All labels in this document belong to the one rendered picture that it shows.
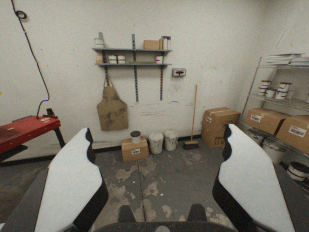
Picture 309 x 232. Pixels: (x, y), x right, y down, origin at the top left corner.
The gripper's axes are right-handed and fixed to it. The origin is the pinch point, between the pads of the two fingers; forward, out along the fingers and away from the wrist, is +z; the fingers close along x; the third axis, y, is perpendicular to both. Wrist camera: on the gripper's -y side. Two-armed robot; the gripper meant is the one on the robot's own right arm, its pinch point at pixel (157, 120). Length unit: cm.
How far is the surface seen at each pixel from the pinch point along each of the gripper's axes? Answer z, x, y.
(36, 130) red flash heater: 91, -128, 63
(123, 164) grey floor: 137, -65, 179
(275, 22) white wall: 244, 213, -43
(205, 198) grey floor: 76, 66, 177
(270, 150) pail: 128, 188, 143
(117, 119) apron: 180, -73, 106
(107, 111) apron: 181, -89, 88
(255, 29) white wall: 265, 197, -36
